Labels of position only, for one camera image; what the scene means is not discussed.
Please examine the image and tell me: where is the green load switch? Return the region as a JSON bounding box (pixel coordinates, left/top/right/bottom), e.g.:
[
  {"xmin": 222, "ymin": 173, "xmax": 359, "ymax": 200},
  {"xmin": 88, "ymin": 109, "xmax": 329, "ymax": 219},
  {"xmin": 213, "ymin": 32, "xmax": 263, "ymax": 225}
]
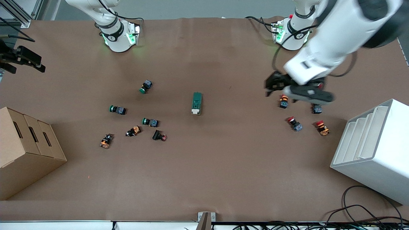
[{"xmin": 191, "ymin": 92, "xmax": 203, "ymax": 116}]

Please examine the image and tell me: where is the brown table mat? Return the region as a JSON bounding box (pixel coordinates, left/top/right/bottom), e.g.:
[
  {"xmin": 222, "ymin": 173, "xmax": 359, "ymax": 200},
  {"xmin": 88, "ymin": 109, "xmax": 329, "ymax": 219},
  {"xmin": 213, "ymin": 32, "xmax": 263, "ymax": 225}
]
[{"xmin": 0, "ymin": 17, "xmax": 409, "ymax": 222}]

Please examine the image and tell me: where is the brown cardboard box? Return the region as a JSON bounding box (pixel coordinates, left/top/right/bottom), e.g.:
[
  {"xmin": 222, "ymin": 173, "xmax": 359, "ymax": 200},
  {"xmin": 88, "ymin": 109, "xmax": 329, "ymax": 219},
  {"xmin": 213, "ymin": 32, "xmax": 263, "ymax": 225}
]
[{"xmin": 0, "ymin": 107, "xmax": 67, "ymax": 201}]

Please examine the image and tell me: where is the white stepped storage rack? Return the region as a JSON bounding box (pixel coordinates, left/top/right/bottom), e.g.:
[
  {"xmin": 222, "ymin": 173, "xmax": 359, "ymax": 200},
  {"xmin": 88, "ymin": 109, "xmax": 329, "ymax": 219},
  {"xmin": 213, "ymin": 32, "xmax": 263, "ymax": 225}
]
[{"xmin": 330, "ymin": 99, "xmax": 409, "ymax": 205}]

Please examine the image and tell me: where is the black button red contact block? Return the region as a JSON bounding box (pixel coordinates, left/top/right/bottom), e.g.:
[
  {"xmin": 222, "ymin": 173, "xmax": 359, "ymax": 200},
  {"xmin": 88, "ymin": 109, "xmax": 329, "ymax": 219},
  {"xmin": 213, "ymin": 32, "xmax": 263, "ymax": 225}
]
[{"xmin": 152, "ymin": 129, "xmax": 167, "ymax": 142}]

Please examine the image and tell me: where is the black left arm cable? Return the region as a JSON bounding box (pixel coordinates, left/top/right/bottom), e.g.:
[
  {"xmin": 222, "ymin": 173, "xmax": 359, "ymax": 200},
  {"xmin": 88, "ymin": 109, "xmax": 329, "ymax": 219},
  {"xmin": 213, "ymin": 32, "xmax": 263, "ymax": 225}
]
[{"xmin": 271, "ymin": 24, "xmax": 320, "ymax": 72}]

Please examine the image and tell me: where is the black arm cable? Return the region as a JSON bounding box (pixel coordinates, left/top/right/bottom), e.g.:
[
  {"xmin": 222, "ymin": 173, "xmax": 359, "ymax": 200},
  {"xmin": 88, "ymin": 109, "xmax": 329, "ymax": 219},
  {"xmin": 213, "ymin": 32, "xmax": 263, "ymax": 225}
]
[
  {"xmin": 271, "ymin": 24, "xmax": 320, "ymax": 72},
  {"xmin": 97, "ymin": 0, "xmax": 144, "ymax": 35}
]

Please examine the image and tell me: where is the aluminium frame profile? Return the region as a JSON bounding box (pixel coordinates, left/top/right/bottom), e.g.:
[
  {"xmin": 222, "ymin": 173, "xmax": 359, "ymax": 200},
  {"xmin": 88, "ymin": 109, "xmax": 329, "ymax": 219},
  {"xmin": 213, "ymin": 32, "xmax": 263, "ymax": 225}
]
[{"xmin": 0, "ymin": 0, "xmax": 43, "ymax": 28}]

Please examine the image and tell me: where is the black base cable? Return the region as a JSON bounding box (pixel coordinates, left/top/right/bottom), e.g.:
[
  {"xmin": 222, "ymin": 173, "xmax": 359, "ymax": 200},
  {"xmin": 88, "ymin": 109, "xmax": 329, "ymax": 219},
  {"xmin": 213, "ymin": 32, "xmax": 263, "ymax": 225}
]
[{"xmin": 245, "ymin": 15, "xmax": 276, "ymax": 33}]

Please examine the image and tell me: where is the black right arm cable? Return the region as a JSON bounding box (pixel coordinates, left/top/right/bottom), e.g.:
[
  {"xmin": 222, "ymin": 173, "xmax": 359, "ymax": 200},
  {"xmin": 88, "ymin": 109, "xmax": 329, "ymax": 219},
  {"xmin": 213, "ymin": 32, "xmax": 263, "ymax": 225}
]
[{"xmin": 97, "ymin": 0, "xmax": 144, "ymax": 35}]

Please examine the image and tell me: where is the black looped cable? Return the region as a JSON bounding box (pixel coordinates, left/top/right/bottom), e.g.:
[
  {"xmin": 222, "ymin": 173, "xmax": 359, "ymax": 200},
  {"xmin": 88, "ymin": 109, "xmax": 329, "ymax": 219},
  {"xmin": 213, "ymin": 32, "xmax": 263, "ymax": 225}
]
[{"xmin": 342, "ymin": 185, "xmax": 404, "ymax": 224}]

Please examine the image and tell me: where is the black cable bundle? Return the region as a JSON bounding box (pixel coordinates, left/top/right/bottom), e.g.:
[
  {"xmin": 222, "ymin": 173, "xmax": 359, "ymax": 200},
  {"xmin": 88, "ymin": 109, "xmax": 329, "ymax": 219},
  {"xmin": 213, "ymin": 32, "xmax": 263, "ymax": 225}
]
[{"xmin": 224, "ymin": 220, "xmax": 409, "ymax": 230}]

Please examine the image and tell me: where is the aluminium camera mount post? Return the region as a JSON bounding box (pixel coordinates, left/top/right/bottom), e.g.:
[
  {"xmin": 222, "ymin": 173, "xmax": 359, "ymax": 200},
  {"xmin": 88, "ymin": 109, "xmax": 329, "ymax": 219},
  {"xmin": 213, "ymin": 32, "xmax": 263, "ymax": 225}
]
[{"xmin": 197, "ymin": 211, "xmax": 216, "ymax": 230}]

